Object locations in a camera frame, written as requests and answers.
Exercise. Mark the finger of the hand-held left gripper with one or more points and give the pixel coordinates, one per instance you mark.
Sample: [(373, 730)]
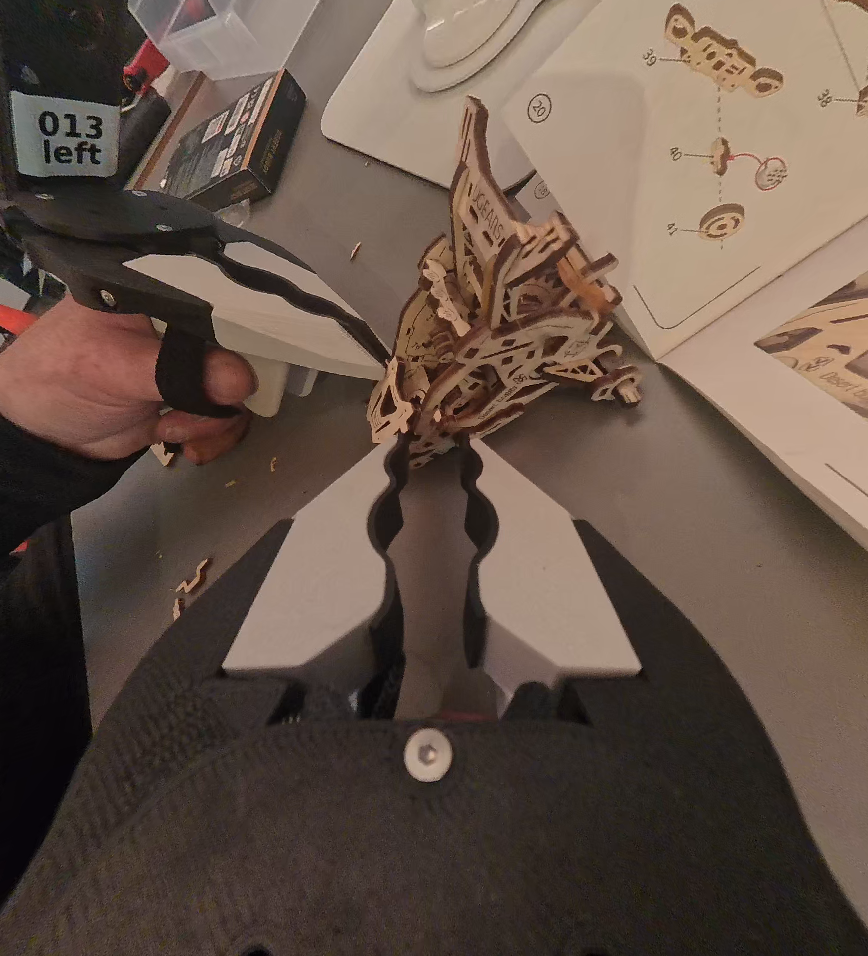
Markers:
[(307, 287), (269, 336)]

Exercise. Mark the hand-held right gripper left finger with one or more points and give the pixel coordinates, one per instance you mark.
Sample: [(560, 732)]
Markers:
[(307, 597)]

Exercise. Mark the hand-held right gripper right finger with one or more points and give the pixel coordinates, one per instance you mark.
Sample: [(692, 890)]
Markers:
[(553, 597)]

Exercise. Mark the wooden model car chassis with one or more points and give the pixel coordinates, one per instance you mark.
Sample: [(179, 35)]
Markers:
[(493, 343)]

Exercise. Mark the black model kit box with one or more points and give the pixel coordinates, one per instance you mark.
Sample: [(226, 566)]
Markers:
[(232, 149)]

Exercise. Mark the person's left hand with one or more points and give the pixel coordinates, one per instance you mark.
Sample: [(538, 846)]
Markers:
[(83, 381)]

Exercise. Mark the black foam tube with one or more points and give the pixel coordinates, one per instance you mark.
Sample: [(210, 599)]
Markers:
[(142, 131)]

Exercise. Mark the clear plastic organizer box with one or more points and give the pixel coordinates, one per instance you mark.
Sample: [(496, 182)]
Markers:
[(239, 37)]

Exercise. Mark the white instruction booklet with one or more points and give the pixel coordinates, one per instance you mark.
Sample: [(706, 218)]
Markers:
[(703, 299)]

